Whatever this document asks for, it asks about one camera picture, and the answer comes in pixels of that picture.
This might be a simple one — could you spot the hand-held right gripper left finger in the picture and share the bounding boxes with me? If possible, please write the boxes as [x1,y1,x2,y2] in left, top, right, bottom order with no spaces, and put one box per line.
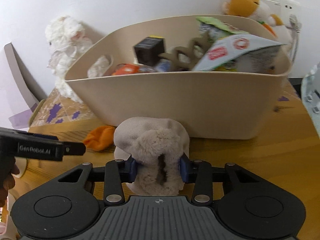
[58,159,137,206]

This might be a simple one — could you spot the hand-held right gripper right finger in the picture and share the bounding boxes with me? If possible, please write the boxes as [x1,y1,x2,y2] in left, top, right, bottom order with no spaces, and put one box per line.
[179,154,261,205]

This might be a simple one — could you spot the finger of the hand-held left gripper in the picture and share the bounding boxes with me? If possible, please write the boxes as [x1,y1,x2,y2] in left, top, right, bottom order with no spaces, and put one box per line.
[31,133,58,140]
[62,142,86,156]

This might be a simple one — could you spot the orange cloth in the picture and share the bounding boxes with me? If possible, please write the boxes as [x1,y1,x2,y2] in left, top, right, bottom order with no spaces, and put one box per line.
[83,126,116,151]

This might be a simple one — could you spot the beige fuzzy slipper sock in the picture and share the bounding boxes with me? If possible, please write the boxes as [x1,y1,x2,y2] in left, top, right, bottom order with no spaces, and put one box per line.
[114,116,190,196]

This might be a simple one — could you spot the beige plastic storage bin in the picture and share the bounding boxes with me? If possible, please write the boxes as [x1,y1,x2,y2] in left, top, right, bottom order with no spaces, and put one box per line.
[64,14,292,140]

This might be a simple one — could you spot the orange snack packet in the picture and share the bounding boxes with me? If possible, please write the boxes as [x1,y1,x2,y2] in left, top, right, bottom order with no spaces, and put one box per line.
[111,64,139,76]

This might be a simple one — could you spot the small black box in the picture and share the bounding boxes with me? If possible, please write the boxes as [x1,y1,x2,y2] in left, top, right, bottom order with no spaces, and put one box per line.
[134,36,166,65]

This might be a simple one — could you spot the round white plush toy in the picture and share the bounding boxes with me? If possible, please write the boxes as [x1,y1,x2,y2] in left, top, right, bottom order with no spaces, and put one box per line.
[237,52,278,74]

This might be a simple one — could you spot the white snack packet green trim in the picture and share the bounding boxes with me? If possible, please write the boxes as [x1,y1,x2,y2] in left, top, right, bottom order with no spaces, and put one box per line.
[191,34,287,72]

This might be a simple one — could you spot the person's left hand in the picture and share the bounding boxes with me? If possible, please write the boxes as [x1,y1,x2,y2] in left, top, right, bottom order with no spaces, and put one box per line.
[0,164,20,207]

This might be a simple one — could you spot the wooden desk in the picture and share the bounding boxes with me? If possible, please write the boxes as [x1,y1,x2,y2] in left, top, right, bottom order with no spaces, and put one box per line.
[25,79,320,240]

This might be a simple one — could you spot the white lamb plush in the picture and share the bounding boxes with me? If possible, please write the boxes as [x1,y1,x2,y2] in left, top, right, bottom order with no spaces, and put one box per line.
[45,16,112,103]

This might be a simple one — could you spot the orange hamster plush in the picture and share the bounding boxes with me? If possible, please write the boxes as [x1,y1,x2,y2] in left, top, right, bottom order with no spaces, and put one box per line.
[222,0,293,43]

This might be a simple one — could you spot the white plug with cable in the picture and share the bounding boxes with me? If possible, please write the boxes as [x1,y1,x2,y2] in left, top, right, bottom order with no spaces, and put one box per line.
[287,15,300,63]

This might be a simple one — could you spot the white wall socket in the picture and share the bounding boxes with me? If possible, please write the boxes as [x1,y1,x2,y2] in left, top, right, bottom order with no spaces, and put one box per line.
[279,0,300,28]

